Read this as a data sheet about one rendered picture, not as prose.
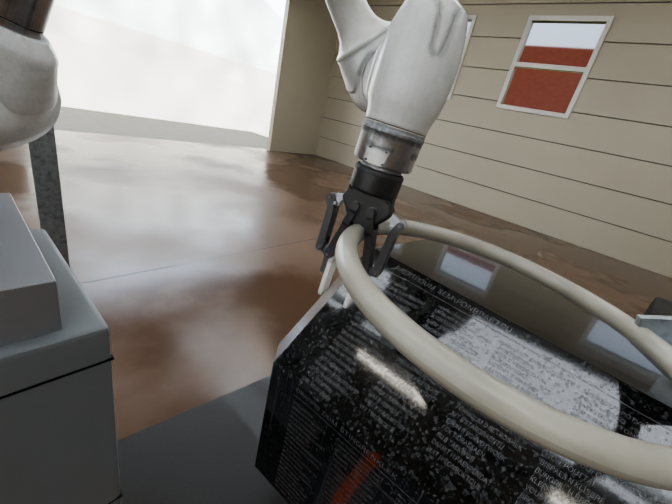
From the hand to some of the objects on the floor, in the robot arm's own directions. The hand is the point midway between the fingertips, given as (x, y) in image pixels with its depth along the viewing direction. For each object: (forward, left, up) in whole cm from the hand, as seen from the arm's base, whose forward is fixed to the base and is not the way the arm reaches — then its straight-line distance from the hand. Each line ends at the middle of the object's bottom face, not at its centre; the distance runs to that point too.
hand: (340, 282), depth 56 cm
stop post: (+1, +139, -97) cm, 169 cm away
